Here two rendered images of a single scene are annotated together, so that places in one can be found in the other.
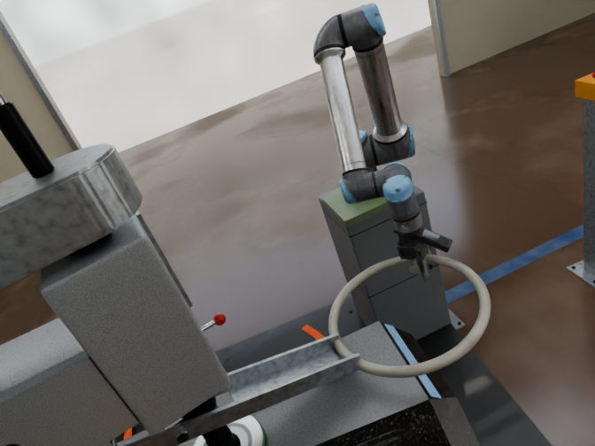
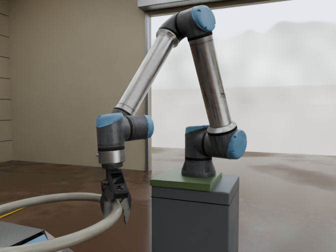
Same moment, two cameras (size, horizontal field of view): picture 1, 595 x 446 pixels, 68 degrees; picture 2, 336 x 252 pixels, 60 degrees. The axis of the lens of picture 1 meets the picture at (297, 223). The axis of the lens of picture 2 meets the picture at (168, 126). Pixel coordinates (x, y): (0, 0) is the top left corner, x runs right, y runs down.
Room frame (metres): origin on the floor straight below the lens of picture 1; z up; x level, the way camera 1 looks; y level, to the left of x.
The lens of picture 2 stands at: (0.43, -0.97, 1.24)
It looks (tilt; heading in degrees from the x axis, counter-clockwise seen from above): 3 degrees down; 28
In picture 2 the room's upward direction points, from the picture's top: straight up
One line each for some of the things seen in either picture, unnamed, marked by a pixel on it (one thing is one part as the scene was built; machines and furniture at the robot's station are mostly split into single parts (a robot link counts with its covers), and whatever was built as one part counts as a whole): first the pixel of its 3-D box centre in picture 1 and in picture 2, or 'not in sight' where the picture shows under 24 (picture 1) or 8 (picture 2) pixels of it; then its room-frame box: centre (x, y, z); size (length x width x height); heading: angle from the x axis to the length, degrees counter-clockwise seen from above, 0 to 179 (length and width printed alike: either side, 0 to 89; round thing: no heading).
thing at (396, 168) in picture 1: (394, 180); (134, 127); (1.32, -0.36, 1.17); 0.12 x 0.12 x 0.09; 73
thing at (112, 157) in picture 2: (407, 220); (110, 157); (1.21, -0.34, 1.08); 0.10 x 0.09 x 0.05; 139
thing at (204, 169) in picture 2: not in sight; (198, 165); (1.92, -0.37, 0.93); 0.19 x 0.19 x 0.10
